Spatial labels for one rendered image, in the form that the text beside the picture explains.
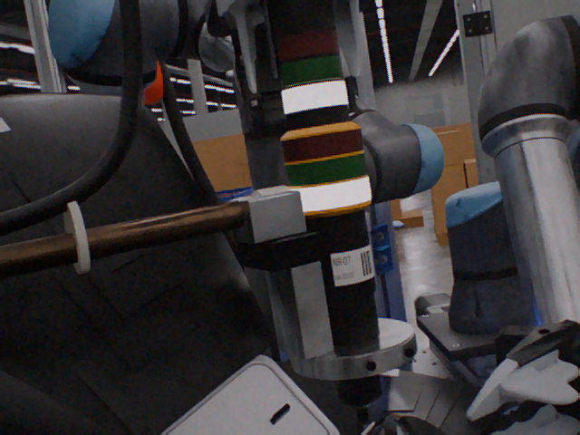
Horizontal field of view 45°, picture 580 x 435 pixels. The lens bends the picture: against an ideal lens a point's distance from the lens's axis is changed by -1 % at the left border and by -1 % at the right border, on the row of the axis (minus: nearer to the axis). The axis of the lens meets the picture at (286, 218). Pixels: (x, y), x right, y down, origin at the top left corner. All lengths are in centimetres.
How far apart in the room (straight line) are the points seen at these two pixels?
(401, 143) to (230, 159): 778
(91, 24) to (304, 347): 59
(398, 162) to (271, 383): 38
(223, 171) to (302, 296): 813
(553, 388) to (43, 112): 38
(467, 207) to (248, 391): 84
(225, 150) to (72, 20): 762
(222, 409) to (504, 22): 196
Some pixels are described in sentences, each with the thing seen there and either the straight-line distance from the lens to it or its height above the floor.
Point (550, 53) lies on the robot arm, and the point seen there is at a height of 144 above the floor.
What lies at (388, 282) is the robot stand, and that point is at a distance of 132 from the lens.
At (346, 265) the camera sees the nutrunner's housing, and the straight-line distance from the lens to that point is 36.
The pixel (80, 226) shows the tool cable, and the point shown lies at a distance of 31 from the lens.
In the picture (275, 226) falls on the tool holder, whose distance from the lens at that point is 34.
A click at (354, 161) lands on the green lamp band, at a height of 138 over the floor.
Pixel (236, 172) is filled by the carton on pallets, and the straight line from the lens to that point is 843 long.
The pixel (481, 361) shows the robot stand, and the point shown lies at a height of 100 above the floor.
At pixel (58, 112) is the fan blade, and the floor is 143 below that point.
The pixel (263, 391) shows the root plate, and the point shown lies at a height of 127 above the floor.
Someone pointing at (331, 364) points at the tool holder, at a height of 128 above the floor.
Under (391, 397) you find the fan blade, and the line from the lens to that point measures 56.
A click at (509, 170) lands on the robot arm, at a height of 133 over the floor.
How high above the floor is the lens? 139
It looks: 6 degrees down
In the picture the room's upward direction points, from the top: 9 degrees counter-clockwise
